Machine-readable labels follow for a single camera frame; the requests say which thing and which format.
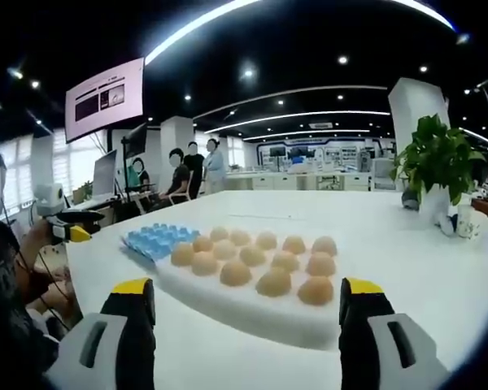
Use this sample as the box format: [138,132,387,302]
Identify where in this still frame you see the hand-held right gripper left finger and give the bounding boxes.
[44,277,158,390]

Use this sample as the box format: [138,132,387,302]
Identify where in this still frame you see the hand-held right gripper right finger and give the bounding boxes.
[338,277,451,390]

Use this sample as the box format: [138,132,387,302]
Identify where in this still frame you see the blue egg tray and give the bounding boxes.
[120,224,200,269]

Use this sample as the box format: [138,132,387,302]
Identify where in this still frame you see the group of brown eggs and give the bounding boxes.
[170,226,338,306]

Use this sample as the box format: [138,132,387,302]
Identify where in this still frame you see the person's left hand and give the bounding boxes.
[24,221,54,263]

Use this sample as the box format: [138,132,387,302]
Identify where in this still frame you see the grey desk monitor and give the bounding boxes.
[92,149,119,201]

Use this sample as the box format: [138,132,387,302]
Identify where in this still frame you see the black monitor on stand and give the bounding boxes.
[120,123,149,160]

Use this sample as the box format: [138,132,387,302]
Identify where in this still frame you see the white chair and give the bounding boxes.
[167,189,193,206]

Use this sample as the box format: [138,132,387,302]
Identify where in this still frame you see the person's dark clothing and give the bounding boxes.
[0,219,64,385]

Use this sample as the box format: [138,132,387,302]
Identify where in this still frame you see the white foam pad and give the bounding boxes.
[156,243,339,351]

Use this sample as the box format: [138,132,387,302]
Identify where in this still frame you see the large hanging display screen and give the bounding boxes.
[63,56,146,145]

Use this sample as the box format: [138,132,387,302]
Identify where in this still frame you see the white table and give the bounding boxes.
[67,189,488,390]

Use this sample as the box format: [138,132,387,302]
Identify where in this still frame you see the grey round object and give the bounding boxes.
[401,188,422,211]

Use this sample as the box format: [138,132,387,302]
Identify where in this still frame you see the white plant pot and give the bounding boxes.
[417,187,453,228]

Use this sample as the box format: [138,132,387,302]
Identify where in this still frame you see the white printed cup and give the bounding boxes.
[455,204,483,241]

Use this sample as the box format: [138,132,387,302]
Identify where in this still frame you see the green potted plant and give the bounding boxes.
[389,113,488,206]

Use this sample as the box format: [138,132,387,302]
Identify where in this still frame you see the black cable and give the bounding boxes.
[0,202,81,330]

